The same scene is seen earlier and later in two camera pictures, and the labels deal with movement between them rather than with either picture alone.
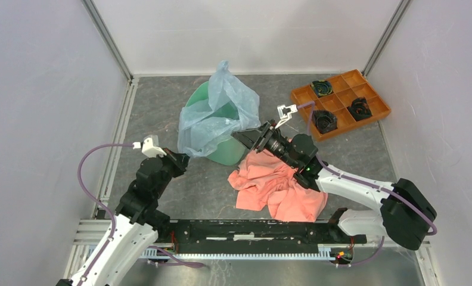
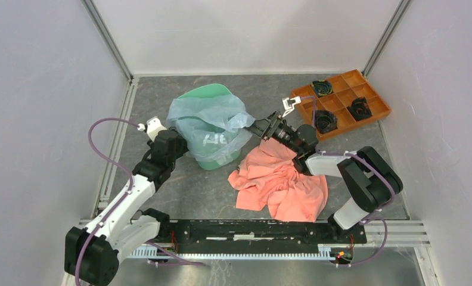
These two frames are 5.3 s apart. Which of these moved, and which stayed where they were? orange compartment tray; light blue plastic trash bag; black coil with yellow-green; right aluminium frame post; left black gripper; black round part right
Moved: light blue plastic trash bag; left black gripper
Stayed: black coil with yellow-green; orange compartment tray; black round part right; right aluminium frame post
